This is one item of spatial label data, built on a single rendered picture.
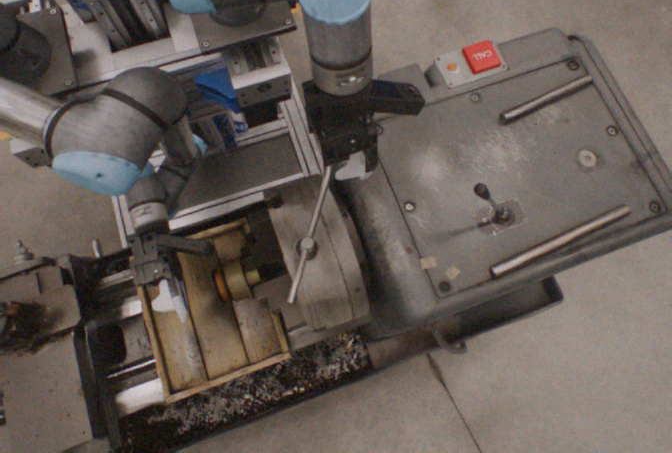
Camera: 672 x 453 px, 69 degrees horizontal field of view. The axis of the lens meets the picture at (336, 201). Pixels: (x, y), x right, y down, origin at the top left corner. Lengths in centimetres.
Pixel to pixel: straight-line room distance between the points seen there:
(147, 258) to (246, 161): 107
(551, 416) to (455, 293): 147
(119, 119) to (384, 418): 163
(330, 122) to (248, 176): 141
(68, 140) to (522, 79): 82
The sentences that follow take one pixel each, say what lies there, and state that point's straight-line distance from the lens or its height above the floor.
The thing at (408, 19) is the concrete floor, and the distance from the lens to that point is 269.
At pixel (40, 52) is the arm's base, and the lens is 125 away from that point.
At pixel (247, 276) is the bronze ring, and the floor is 111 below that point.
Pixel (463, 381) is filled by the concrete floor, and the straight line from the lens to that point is 218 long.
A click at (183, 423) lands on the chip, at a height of 54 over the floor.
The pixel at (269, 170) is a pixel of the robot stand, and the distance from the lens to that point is 204.
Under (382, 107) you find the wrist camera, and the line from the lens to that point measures 66.
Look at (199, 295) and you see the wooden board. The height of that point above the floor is 88.
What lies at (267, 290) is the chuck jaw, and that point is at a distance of 101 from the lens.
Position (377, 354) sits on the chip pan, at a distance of 157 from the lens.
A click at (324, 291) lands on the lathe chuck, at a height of 120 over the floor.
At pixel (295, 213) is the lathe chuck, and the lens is 91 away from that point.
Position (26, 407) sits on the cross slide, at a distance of 131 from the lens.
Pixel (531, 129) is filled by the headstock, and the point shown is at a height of 125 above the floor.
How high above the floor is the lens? 211
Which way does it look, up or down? 73 degrees down
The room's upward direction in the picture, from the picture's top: 4 degrees clockwise
